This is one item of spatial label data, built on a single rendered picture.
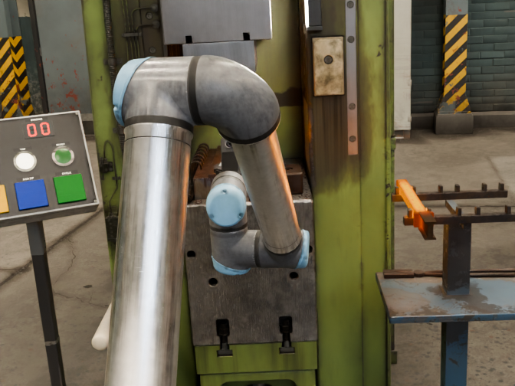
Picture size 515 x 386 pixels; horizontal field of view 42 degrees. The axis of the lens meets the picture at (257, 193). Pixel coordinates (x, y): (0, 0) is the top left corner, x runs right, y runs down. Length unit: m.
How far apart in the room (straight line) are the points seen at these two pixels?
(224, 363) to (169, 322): 1.08
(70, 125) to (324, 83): 0.75
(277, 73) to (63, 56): 6.54
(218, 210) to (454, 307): 0.68
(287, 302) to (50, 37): 7.13
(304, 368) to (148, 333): 1.15
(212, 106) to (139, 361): 0.41
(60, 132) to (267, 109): 0.93
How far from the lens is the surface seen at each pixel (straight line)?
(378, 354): 2.39
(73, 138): 1.95
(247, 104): 1.11
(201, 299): 2.05
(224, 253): 1.60
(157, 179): 1.08
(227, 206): 1.55
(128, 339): 1.07
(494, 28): 7.94
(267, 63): 2.41
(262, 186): 1.30
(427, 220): 1.60
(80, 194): 1.89
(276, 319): 2.07
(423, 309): 1.83
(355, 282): 2.26
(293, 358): 2.14
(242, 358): 2.14
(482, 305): 1.87
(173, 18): 1.94
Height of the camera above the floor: 1.46
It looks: 15 degrees down
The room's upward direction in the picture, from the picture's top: 3 degrees counter-clockwise
